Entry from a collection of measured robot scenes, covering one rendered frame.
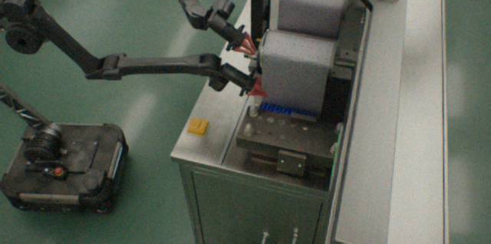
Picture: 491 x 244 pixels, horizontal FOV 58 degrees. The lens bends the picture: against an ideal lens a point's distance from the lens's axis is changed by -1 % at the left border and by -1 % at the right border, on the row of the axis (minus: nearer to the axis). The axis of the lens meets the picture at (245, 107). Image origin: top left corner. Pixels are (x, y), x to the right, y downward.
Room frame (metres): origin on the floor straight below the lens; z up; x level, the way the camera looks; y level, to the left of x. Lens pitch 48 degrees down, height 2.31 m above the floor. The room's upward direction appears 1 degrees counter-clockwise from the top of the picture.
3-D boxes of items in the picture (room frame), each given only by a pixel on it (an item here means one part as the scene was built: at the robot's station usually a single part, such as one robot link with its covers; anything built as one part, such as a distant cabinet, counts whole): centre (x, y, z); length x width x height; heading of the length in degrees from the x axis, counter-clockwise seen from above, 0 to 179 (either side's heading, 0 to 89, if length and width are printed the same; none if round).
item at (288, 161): (0.95, -0.17, 0.96); 0.10 x 0.03 x 0.11; 73
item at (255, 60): (1.31, -0.05, 1.05); 0.06 x 0.05 x 0.31; 73
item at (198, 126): (1.18, 0.19, 0.91); 0.07 x 0.07 x 0.02; 73
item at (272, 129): (1.05, -0.18, 1.00); 0.40 x 0.16 x 0.06; 73
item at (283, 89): (1.17, -0.18, 1.11); 0.23 x 0.01 x 0.18; 73
